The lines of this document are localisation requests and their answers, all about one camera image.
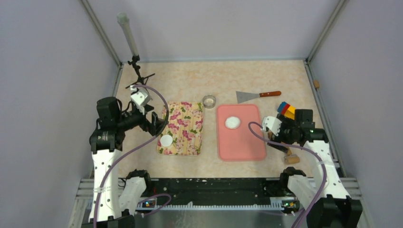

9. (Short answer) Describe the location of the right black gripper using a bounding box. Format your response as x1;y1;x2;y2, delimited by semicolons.
267;114;299;153

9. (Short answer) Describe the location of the wooden rolling pin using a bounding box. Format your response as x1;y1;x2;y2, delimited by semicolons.
268;143;300;165

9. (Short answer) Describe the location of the pink silicone mat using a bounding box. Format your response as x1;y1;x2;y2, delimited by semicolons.
216;104;267;162

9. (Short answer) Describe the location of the white dough ball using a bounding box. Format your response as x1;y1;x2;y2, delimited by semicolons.
224;116;241;130

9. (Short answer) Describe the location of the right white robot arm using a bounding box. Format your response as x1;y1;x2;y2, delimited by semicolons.
272;109;363;228

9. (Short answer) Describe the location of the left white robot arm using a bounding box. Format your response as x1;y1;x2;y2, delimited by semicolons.
82;95;166;228

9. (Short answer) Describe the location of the colourful toy block stack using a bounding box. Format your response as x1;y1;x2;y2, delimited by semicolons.
277;102;296;120

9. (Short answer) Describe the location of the floral rectangular tray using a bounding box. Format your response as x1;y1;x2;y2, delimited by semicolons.
157;101;204;156

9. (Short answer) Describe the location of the small cork piece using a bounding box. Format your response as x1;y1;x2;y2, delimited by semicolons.
313;80;320;89

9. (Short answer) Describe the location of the black tripod with tube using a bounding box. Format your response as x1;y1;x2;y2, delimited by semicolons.
117;12;155;89

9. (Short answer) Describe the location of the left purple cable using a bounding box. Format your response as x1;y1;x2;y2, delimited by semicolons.
93;84;172;228

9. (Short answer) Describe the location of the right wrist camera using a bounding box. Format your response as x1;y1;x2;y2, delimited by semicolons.
261;116;282;136

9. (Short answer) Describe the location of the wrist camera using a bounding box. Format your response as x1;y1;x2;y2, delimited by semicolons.
129;85;152;115
261;116;282;136

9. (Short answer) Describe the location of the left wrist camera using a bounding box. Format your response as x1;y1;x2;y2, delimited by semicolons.
129;85;152;115

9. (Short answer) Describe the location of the round metal cutter ring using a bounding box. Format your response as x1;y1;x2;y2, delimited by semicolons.
202;95;217;109

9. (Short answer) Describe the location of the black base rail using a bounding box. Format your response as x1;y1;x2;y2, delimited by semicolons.
142;178;295;206

